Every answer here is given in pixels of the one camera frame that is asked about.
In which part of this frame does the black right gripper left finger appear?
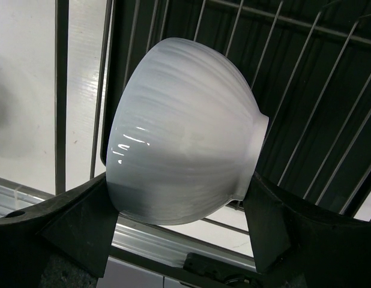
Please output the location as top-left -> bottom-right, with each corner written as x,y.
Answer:
0,174 -> 119,287

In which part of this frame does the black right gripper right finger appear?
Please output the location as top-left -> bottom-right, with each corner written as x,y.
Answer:
243,173 -> 371,287

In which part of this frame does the white ribbed bowl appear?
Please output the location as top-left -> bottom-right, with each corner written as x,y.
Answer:
106,38 -> 269,226

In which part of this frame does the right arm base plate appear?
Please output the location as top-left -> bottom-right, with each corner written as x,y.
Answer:
107,248 -> 282,288

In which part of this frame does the wire dish rack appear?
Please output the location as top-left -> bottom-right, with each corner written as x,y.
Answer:
89,0 -> 371,235

